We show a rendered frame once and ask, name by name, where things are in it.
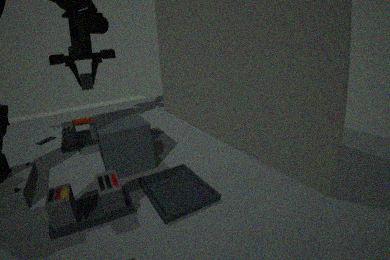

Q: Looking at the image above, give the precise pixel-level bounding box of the orange-handled screwdriver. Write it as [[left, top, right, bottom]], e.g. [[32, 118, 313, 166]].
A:
[[50, 116, 94, 127]]

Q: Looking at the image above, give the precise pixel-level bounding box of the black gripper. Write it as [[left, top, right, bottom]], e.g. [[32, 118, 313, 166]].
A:
[[49, 32, 116, 86]]

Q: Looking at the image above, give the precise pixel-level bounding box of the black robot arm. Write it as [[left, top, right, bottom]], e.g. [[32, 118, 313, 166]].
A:
[[0, 0, 109, 184]]

